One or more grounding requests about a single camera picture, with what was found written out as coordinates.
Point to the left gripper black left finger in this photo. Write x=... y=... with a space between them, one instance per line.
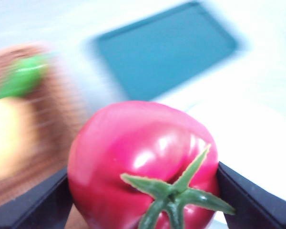
x=33 y=210

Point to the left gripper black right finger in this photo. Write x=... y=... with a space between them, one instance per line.
x=257 y=205

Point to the red tomato with green stem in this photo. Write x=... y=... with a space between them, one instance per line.
x=133 y=148

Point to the orange-brown round potato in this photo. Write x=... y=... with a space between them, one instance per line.
x=7 y=133

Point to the brown wicker basket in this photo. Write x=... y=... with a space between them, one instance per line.
x=54 y=124

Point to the green chili pepper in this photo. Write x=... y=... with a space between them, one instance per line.
x=19 y=76

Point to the black rectangular tray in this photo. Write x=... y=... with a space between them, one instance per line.
x=166 y=52

